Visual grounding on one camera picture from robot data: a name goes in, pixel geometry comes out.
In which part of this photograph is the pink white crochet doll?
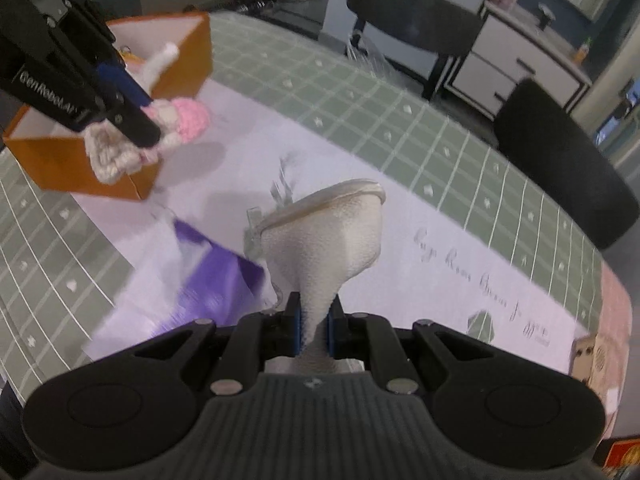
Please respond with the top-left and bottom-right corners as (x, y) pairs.
(82, 42), (210, 184)

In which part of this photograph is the purple tissue pack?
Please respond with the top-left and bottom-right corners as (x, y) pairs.
(84, 218), (279, 361)

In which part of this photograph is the orange storage box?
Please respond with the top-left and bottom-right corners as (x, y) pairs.
(1, 12), (214, 200)

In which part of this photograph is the green grid tablecloth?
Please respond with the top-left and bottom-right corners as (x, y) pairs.
(1, 13), (631, 401)

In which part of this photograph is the plastic bag on floor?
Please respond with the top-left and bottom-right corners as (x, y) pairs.
(346, 28), (396, 80)

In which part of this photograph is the black chair right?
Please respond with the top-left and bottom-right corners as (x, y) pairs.
(494, 79), (639, 250)

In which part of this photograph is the black chair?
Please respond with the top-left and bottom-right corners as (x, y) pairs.
(347, 0), (483, 101)
(494, 79), (639, 250)

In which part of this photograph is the black chair left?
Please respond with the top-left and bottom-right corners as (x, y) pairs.
(347, 0), (483, 101)

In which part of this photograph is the white drawer cabinet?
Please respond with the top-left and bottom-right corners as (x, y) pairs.
(444, 1), (592, 119)

